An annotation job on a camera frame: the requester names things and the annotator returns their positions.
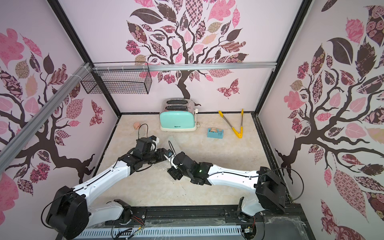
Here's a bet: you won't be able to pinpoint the yellow metal kitchen tongs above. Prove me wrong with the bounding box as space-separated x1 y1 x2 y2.
218 108 245 139

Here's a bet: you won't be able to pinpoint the mint green toaster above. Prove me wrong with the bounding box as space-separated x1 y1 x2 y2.
159 98 198 132

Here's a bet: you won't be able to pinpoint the aluminium frame rail back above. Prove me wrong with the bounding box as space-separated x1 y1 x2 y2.
93 62 277 72

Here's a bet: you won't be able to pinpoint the aluminium frame rail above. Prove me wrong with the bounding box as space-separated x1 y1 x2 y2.
93 62 277 72
1 63 92 173

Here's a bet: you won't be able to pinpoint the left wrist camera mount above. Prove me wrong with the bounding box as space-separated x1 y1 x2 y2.
148 136 160 149

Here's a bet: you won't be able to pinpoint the teal tape dispenser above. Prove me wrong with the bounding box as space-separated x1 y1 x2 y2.
207 128 224 139

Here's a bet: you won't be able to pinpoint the aluminium frame rail left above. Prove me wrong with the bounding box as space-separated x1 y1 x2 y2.
1 63 92 173

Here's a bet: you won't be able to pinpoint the black wire basket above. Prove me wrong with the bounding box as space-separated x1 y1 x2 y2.
81 62 153 95

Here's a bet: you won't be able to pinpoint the white slotted cable duct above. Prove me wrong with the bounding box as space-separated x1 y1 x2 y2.
76 226 244 240

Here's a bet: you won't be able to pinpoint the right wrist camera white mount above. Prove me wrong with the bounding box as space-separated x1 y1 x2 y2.
165 150 178 169

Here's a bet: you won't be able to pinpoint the small pink lidded jar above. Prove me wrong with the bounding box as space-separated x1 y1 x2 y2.
133 122 141 130

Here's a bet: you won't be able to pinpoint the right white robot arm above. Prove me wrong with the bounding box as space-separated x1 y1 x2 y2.
164 150 287 219

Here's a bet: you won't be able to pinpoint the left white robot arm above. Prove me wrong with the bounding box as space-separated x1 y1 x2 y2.
42 136 173 240

